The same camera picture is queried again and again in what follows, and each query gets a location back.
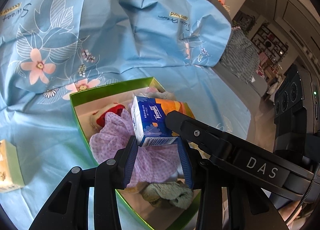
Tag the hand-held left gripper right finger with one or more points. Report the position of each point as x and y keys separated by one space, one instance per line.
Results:
x=186 y=165

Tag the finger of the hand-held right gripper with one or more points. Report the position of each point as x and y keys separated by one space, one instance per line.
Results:
x=185 y=126

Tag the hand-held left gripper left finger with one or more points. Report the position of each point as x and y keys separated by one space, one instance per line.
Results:
x=130 y=165

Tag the orange tissue packet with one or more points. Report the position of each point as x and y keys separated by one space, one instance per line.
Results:
x=175 y=106

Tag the purple mesh bath puff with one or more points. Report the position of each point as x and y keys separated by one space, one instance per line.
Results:
x=110 y=140

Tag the green knitted cloth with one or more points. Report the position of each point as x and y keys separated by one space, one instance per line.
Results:
x=165 y=192

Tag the blue tissue packet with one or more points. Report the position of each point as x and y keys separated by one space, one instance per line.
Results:
x=150 y=120

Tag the cream cloth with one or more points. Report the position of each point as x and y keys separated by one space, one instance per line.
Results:
x=155 y=92

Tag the red and white knitted cloth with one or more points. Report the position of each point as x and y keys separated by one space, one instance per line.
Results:
x=110 y=113

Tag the green box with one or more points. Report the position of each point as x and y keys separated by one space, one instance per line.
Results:
x=82 y=110

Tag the yellow tissue pack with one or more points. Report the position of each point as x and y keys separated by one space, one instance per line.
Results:
x=10 y=165

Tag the person's right hand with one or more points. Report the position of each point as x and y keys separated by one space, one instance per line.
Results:
x=297 y=215

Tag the grey sofa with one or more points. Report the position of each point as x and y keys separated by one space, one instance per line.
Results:
x=232 y=76

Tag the grey striped cushion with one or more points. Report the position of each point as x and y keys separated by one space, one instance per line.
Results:
x=240 y=50

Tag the blue floral blanket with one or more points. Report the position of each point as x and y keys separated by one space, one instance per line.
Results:
x=112 y=32

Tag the dark wall shelf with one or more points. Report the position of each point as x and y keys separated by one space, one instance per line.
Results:
x=270 y=42

